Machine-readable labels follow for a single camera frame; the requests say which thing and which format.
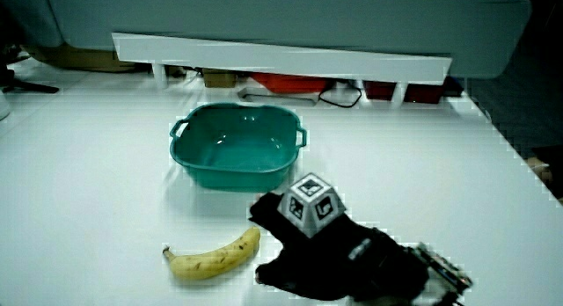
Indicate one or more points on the white desk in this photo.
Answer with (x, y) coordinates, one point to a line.
(88, 174)

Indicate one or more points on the white shelf riser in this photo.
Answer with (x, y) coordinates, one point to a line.
(281, 57)

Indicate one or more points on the person's right hand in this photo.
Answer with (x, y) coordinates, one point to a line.
(334, 262)

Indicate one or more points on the flat white tray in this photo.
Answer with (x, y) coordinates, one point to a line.
(277, 97)

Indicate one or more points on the green plastic basin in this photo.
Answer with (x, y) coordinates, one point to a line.
(237, 152)

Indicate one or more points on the black tripod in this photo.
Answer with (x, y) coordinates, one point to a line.
(17, 79)

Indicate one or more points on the dark red box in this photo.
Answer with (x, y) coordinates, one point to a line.
(379, 90)
(424, 94)

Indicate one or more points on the yellow banana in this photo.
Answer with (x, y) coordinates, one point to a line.
(211, 262)

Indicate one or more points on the brown cardboard box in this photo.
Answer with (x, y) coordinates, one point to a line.
(79, 60)

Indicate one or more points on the pale blue partition panel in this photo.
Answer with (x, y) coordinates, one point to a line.
(286, 20)

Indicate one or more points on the small brown box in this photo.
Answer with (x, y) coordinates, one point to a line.
(219, 78)

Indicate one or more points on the red plastic box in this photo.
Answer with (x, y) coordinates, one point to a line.
(292, 82)

